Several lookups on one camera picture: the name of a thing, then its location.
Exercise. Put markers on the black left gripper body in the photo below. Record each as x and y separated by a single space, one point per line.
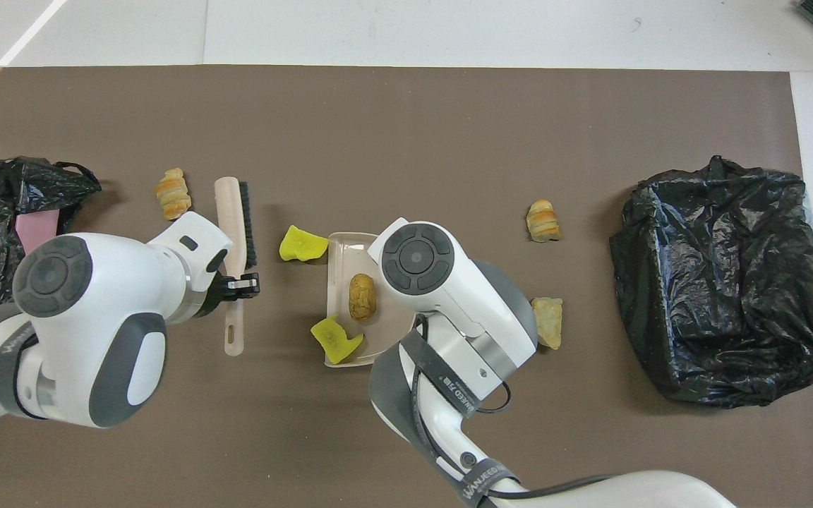
214 296

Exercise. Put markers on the yellow sponge piece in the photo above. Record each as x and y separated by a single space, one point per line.
302 244
336 342

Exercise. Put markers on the beige brush with black bristles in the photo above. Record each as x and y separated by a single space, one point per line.
230 212

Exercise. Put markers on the beige plastic dustpan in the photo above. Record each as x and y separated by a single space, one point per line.
339 282

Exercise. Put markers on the striped toy croissant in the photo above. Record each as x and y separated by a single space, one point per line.
543 221
173 195

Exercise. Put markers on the brown oval toy bread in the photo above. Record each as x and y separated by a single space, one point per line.
362 296

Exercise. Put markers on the pale toy bread piece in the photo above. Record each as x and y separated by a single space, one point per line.
551 324

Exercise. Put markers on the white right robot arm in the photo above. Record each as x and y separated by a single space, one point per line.
435 282

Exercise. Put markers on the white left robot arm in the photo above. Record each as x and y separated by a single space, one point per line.
96 331

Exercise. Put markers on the pink bin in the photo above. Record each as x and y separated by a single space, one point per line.
32 229

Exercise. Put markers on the right black trash bag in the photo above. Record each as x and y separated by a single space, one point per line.
717 296

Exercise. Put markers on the brown table mat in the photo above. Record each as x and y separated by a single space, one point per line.
406 106

